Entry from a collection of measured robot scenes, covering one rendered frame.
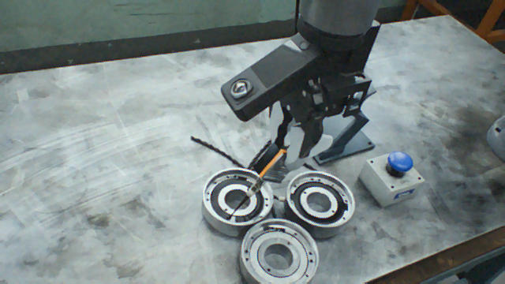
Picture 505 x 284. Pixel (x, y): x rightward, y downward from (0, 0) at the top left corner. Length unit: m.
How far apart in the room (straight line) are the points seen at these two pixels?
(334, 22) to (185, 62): 0.56
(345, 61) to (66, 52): 1.91
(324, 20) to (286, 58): 0.07
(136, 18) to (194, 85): 1.40
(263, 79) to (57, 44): 1.86
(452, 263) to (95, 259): 0.75
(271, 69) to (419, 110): 0.56
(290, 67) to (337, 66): 0.06
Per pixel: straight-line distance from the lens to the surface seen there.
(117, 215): 0.66
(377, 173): 0.72
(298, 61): 0.45
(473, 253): 1.11
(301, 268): 0.60
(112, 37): 2.27
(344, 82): 0.48
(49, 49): 2.27
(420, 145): 0.88
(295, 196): 0.66
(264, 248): 0.60
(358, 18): 0.42
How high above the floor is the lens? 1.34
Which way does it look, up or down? 45 degrees down
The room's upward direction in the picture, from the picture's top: 11 degrees clockwise
